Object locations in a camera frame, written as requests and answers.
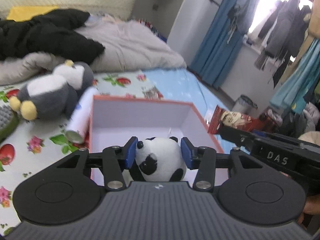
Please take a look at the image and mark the small panda plush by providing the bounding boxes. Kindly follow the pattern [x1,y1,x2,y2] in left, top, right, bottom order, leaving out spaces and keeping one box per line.
[129,137,187,182]

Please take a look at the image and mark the person right hand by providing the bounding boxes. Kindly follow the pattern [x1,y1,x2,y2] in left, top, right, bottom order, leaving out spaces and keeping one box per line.
[298,194,320,229]

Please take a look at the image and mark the orange shoe box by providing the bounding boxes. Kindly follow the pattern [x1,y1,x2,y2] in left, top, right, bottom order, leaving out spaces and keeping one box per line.
[88,95,223,153]

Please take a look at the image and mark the white spray can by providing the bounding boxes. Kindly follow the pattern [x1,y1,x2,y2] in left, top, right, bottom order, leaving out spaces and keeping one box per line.
[65,86,99,144]

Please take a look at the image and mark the red bag on floor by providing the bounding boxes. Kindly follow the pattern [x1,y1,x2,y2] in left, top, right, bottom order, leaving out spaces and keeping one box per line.
[258,107,283,133]

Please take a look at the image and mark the white trash bin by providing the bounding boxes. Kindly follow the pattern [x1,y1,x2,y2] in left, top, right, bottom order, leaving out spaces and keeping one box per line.
[232,94,258,114]

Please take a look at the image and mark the teal hanging cloth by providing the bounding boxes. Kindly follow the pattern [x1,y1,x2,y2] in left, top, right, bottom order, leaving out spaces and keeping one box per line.
[270,38,319,114]

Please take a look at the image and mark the light blue bed sheet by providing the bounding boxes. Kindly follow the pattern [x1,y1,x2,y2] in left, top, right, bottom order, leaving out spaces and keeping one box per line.
[145,67,251,156]

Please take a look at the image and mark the fruit pattern tablecloth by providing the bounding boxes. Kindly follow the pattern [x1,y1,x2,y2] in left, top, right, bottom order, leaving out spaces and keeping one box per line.
[1,70,157,236]

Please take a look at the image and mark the grey penguin plush toy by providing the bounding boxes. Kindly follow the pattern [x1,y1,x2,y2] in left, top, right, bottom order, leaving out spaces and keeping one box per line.
[9,60,94,121]

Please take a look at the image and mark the blue curtain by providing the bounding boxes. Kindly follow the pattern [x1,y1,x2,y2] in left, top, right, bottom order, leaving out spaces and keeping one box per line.
[189,0,243,88]

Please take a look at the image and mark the grey duvet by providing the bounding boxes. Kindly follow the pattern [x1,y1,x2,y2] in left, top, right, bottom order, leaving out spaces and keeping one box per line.
[1,16,186,86]

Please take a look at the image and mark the hanging dark clothes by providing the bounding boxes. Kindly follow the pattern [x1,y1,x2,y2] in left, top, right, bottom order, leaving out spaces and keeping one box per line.
[253,0,311,85]

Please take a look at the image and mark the black jacket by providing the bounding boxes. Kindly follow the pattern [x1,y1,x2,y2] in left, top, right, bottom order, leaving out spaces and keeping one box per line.
[1,9,105,64]

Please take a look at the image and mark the yellow pillow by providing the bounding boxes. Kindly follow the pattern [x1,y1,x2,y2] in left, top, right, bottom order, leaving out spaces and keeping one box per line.
[7,5,59,22]

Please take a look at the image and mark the green long-handled massage brush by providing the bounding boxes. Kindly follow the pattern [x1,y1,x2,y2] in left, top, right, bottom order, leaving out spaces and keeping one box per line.
[0,105,20,142]

